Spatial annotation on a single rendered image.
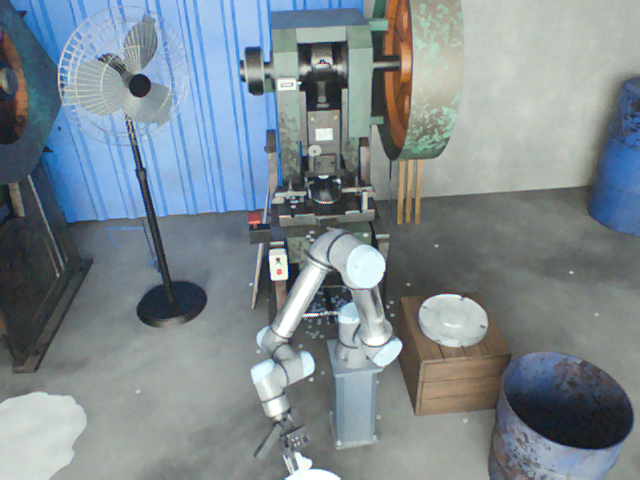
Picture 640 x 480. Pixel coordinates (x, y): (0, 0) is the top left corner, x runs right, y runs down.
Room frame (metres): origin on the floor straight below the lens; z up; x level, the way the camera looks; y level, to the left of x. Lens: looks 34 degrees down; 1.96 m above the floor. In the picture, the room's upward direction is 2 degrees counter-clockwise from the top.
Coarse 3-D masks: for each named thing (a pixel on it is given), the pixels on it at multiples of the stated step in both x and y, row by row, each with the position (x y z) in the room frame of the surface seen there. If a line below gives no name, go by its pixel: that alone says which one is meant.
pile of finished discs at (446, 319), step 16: (432, 304) 1.80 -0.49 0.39; (448, 304) 1.80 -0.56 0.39; (464, 304) 1.80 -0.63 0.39; (432, 320) 1.70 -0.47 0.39; (448, 320) 1.69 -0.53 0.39; (464, 320) 1.69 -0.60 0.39; (480, 320) 1.69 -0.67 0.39; (432, 336) 1.62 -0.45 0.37; (448, 336) 1.60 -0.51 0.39; (464, 336) 1.60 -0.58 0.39; (480, 336) 1.60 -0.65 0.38
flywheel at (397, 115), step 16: (400, 0) 2.45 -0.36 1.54; (384, 16) 2.60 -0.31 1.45; (400, 16) 2.43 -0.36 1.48; (384, 32) 2.58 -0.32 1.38; (400, 32) 2.41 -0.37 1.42; (384, 48) 2.57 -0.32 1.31; (400, 48) 2.25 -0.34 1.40; (400, 64) 2.23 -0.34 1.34; (384, 80) 2.54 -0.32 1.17; (400, 80) 2.23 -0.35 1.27; (384, 96) 2.52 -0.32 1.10; (400, 96) 2.34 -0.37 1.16; (400, 112) 2.32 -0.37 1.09; (400, 128) 2.26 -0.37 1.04; (400, 144) 2.14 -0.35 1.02
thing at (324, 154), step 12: (312, 108) 2.20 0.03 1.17; (324, 108) 2.19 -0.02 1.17; (336, 108) 2.19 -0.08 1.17; (312, 120) 2.16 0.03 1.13; (324, 120) 2.16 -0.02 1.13; (336, 120) 2.16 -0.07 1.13; (312, 132) 2.16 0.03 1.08; (324, 132) 2.16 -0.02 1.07; (336, 132) 2.16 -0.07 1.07; (312, 144) 2.15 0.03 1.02; (324, 144) 2.16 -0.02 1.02; (336, 144) 2.16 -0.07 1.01; (312, 156) 2.15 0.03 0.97; (324, 156) 2.13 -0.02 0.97; (336, 156) 2.15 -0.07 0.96; (312, 168) 2.16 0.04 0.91; (324, 168) 2.13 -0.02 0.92; (336, 168) 2.15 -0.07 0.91
